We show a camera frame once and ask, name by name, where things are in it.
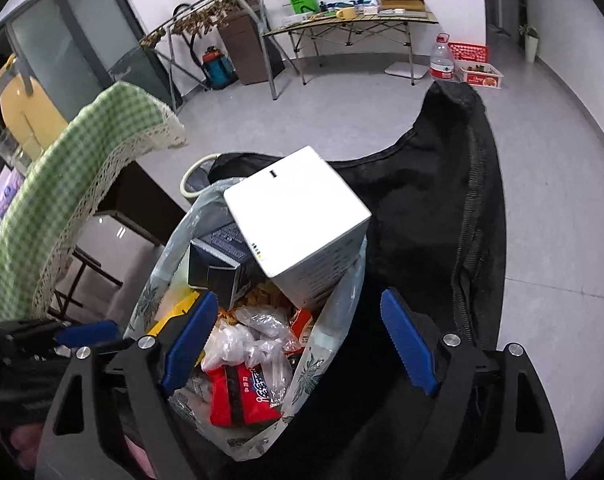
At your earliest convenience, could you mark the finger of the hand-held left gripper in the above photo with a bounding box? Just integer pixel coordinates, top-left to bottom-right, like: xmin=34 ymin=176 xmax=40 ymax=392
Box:
xmin=0 ymin=319 xmax=135 ymax=361

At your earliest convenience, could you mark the yellow thermos jug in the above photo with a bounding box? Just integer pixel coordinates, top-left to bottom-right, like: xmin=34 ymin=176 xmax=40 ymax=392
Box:
xmin=0 ymin=52 xmax=70 ymax=161

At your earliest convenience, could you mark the clear plastic wrap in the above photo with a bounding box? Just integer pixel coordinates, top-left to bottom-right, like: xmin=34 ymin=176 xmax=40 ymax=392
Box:
xmin=202 ymin=307 xmax=303 ymax=371

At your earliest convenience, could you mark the glass cup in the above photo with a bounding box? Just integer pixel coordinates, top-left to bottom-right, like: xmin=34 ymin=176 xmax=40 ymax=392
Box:
xmin=0 ymin=127 xmax=32 ymax=176

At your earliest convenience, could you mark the white rim wastebasket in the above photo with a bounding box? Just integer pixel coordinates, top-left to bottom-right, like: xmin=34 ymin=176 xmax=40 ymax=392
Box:
xmin=180 ymin=154 xmax=223 ymax=198

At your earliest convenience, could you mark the brown cabinet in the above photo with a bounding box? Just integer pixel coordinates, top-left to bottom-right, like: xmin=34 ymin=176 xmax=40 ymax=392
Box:
xmin=217 ymin=7 xmax=285 ymax=86

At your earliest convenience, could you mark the metal drying rack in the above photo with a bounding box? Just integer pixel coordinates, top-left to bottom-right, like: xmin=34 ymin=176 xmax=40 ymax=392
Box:
xmin=139 ymin=0 xmax=283 ymax=101

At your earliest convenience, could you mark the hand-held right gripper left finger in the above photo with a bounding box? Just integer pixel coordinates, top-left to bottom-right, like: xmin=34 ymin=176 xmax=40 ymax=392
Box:
xmin=34 ymin=291 xmax=219 ymax=480

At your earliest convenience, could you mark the dark sliding glass door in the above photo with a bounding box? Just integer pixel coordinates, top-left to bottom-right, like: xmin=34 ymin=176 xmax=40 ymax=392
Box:
xmin=0 ymin=0 xmax=185 ymax=113

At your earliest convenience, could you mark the flat cardboard box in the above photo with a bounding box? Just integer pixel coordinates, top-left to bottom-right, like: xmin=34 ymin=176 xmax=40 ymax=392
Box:
xmin=379 ymin=0 xmax=427 ymax=15

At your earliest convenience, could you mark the leaf print plastic bag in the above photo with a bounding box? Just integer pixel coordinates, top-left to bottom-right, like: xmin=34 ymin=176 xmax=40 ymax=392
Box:
xmin=123 ymin=177 xmax=367 ymax=462

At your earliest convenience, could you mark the white milk carton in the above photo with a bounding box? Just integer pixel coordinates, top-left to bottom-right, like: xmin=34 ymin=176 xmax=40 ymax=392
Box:
xmin=223 ymin=146 xmax=373 ymax=311

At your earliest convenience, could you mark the black mesh fabric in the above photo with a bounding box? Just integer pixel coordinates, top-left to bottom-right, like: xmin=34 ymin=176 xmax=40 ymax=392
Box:
xmin=209 ymin=80 xmax=508 ymax=480

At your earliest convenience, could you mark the red snack packet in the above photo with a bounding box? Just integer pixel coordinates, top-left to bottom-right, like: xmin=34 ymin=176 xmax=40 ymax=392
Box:
xmin=202 ymin=362 xmax=283 ymax=428

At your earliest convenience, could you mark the blue canister with red top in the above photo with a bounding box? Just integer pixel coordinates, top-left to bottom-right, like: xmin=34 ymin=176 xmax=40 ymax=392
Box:
xmin=199 ymin=46 xmax=235 ymax=91

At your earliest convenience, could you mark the dark blue cardboard box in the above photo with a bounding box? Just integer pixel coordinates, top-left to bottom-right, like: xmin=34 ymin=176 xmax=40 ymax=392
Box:
xmin=188 ymin=224 xmax=255 ymax=306

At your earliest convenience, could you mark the red plastic crate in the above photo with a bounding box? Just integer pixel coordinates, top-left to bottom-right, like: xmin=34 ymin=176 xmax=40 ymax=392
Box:
xmin=447 ymin=41 xmax=489 ymax=63

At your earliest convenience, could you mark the person's left hand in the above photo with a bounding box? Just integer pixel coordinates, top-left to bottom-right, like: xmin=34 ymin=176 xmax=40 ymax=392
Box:
xmin=9 ymin=424 xmax=50 ymax=468

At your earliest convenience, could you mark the white red box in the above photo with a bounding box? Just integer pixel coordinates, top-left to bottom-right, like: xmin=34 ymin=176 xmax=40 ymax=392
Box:
xmin=454 ymin=60 xmax=504 ymax=90

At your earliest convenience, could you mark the large water jug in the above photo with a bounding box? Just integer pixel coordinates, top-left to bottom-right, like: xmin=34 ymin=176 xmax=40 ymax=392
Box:
xmin=429 ymin=32 xmax=455 ymax=81

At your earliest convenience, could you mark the folding camping table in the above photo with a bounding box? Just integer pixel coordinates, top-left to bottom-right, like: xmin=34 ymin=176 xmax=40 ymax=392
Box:
xmin=262 ymin=10 xmax=439 ymax=101

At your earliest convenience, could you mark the white purple tissue pack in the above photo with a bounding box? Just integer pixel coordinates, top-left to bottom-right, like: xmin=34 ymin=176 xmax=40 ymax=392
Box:
xmin=0 ymin=167 xmax=25 ymax=221

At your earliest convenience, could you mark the green checked tablecloth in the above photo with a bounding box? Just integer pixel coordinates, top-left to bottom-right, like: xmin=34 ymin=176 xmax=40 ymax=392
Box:
xmin=0 ymin=81 xmax=189 ymax=322

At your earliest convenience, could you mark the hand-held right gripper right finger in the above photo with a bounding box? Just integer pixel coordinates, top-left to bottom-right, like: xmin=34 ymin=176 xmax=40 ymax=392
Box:
xmin=380 ymin=287 xmax=568 ymax=480

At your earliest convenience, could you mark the orange black snack packet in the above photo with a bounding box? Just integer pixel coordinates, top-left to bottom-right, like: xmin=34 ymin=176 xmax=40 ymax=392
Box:
xmin=219 ymin=282 xmax=287 ymax=326

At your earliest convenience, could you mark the white floor scale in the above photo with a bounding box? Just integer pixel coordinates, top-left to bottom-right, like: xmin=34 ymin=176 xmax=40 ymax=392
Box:
xmin=386 ymin=61 xmax=427 ymax=81

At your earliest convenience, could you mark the small potted plant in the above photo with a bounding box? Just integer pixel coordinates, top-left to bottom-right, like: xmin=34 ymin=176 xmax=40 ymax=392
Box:
xmin=519 ymin=24 xmax=540 ymax=63

